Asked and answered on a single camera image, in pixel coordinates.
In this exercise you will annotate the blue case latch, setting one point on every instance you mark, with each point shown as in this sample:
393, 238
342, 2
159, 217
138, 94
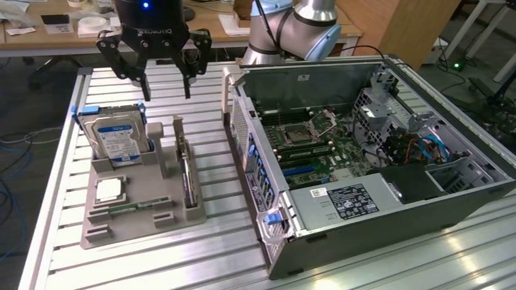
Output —
273, 219

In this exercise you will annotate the white paper label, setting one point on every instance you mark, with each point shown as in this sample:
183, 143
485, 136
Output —
21, 30

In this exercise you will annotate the blue expansion slot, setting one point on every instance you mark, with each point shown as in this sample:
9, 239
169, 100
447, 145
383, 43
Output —
299, 171

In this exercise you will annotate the black and white box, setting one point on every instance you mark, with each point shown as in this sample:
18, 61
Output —
57, 24

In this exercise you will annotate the wooden cabinet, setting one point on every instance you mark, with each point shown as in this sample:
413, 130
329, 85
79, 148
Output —
411, 30

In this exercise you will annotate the perforated metal disk bay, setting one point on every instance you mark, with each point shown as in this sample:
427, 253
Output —
375, 121

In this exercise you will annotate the white paper stack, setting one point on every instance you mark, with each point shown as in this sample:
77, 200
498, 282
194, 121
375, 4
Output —
231, 25

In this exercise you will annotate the installed dark RAM stick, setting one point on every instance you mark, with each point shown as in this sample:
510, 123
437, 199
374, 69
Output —
306, 153

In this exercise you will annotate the wooden desk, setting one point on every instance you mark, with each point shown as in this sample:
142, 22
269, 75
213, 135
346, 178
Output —
49, 40

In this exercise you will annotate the black chair base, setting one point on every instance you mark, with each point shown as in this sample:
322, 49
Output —
45, 69

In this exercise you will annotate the open dark grey PC case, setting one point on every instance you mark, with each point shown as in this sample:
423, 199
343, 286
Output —
403, 223

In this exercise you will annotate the CPU socket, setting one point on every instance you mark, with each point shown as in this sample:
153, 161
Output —
298, 134

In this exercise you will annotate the silver CPU chip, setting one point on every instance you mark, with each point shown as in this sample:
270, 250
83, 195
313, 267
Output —
109, 189

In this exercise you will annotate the hard disk in blue caddy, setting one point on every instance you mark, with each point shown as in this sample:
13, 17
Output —
115, 139

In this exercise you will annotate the white labelled box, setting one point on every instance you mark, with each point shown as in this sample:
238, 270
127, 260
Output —
115, 23

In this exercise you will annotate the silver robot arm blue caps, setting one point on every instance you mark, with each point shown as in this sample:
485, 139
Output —
298, 30

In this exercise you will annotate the green RAM stick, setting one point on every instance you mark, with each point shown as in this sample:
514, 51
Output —
137, 206

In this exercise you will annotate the black round lamp base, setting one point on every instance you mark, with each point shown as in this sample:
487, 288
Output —
191, 14

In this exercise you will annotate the grey parts rack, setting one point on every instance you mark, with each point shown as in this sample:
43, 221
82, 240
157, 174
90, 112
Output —
142, 181

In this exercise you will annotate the black graphics card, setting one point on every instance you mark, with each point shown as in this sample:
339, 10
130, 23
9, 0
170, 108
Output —
190, 178

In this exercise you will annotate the green motherboard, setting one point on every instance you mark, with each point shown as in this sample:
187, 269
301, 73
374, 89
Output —
339, 157

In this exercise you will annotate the grey power supply unit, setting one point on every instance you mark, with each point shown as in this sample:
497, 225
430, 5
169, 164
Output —
319, 211

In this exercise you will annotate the white table frame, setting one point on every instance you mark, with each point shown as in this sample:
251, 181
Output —
475, 27

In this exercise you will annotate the metal socket cover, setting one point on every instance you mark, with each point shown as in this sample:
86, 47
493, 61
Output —
325, 119

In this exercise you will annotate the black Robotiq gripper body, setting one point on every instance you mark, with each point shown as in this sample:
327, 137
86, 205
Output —
154, 33

